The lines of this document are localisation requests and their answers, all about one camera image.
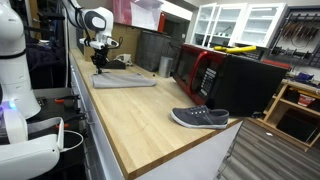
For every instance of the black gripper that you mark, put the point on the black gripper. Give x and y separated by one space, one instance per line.
100 56

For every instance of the grey towel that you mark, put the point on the grey towel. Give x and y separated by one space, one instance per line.
123 80

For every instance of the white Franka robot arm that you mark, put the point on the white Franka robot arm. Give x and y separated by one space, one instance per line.
13 66

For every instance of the black wedge block with holes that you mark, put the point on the black wedge block with holes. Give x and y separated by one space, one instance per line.
115 65

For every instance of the crumpled white cloth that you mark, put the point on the crumpled white cloth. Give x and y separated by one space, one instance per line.
124 58

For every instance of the cardboard box with blue label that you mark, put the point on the cardboard box with blue label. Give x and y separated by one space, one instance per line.
126 40

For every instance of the dark grey fabric bin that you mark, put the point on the dark grey fabric bin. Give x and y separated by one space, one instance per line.
156 50

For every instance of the dark purple bag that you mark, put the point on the dark purple bag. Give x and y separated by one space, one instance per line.
40 60

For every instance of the pink sheet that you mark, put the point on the pink sheet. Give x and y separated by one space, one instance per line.
121 10

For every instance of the metal cylinder cup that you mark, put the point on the metal cylinder cup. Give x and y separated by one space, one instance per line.
165 66

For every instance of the white paper sheet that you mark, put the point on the white paper sheet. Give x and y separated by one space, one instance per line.
145 13

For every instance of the white workbench base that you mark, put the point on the white workbench base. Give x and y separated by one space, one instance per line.
93 140

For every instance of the red panel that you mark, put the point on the red panel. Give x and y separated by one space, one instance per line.
162 22

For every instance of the grey canvas shoe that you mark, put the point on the grey canvas shoe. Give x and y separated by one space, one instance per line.
200 117

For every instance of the red and black microwave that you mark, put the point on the red and black microwave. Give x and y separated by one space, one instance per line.
233 81

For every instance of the yellow tool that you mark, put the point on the yellow tool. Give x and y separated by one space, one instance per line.
235 49

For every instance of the white glass door cabinet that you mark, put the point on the white glass door cabinet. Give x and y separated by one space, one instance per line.
246 23

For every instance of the wooden shelf unit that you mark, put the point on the wooden shelf unit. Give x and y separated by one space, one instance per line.
281 110

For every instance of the black tool pegboard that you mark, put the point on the black tool pegboard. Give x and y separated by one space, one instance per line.
300 36

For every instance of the blue item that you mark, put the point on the blue item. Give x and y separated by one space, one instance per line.
304 77

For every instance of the red box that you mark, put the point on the red box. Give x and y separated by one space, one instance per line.
306 100

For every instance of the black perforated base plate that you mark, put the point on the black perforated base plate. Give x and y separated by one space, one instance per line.
50 110

